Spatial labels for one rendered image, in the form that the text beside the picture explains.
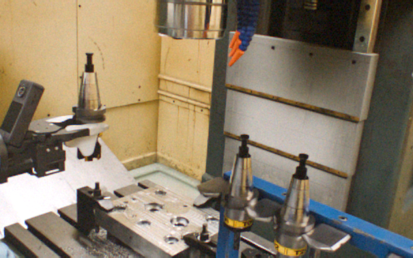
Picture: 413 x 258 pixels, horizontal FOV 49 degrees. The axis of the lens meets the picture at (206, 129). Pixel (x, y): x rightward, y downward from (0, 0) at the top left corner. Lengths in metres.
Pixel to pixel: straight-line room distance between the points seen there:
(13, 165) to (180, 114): 1.53
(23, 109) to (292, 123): 0.83
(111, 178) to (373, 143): 1.11
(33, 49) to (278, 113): 1.02
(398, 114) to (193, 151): 1.23
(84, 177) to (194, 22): 1.16
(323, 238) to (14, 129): 0.52
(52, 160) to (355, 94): 0.79
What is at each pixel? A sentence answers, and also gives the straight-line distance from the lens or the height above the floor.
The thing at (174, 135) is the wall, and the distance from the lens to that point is 2.35.
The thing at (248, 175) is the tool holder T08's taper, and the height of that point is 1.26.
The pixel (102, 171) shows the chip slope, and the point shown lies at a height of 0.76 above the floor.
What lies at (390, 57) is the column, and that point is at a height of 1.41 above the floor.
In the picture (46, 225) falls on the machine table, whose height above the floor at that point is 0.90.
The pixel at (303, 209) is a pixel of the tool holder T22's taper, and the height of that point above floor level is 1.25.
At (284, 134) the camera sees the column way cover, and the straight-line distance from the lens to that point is 1.42.
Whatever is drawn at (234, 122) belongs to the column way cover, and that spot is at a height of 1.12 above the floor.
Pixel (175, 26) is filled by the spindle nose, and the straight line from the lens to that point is 0.95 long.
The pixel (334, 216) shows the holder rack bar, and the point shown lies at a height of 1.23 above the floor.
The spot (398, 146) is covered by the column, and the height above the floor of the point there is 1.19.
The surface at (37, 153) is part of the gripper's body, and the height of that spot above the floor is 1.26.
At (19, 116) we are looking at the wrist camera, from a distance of 0.82.
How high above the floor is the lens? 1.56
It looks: 18 degrees down
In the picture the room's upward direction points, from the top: 4 degrees clockwise
